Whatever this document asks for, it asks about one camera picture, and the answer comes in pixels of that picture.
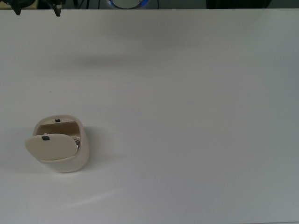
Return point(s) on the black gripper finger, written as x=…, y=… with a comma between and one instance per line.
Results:
x=16, y=10
x=57, y=11

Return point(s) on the cream trash can lid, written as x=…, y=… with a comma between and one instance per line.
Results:
x=51, y=147

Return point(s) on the small cream trash can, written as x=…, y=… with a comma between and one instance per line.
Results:
x=81, y=158

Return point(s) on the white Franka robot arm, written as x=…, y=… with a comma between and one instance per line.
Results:
x=127, y=3

